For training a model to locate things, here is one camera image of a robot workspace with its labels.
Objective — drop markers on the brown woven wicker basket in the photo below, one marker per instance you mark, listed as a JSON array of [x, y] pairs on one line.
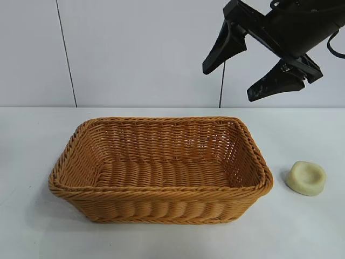
[[161, 172]]

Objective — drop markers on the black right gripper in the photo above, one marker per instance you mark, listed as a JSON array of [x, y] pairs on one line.
[[293, 29]]

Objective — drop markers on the pale yellow egg yolk pastry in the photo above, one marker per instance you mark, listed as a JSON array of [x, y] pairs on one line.
[[306, 178]]

